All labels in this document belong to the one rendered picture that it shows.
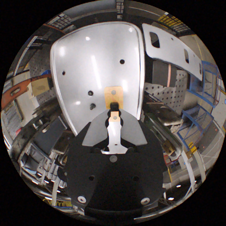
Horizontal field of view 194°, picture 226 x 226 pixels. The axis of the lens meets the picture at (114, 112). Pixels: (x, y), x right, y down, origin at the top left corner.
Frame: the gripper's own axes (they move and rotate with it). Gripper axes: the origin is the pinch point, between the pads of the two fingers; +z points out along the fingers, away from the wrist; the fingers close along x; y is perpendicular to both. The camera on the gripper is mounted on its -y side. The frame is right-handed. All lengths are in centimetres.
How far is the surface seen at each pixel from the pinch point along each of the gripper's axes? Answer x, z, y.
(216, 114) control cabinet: 797, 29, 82
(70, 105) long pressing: -11.3, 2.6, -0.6
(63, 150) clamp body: -20.7, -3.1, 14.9
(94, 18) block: -3.7, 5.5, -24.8
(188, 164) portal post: 331, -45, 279
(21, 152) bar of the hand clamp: -19.6, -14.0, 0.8
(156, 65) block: 10.6, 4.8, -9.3
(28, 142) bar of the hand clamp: -19.0, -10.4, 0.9
